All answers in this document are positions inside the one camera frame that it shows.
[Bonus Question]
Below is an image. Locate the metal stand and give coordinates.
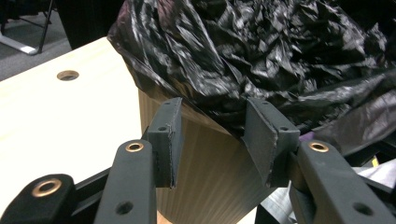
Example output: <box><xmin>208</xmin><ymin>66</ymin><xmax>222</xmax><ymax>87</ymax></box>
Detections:
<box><xmin>0</xmin><ymin>0</ymin><xmax>54</xmax><ymax>56</ymax></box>

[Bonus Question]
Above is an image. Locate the black plastic garbage bag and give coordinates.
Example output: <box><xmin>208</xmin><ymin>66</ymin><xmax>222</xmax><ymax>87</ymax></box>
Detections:
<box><xmin>106</xmin><ymin>0</ymin><xmax>396</xmax><ymax>157</ymax></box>

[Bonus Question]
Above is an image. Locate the pale crumpled sheet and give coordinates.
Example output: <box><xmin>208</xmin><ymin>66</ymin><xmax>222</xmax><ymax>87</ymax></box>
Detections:
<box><xmin>354</xmin><ymin>158</ymin><xmax>396</xmax><ymax>189</ymax></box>

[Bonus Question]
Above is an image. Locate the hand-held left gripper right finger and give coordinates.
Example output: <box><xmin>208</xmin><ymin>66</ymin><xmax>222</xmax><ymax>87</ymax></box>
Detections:
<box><xmin>241</xmin><ymin>97</ymin><xmax>302</xmax><ymax>189</ymax></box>

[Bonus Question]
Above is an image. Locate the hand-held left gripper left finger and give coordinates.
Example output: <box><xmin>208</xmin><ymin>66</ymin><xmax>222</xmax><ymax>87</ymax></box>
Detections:
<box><xmin>146</xmin><ymin>96</ymin><xmax>184</xmax><ymax>189</ymax></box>

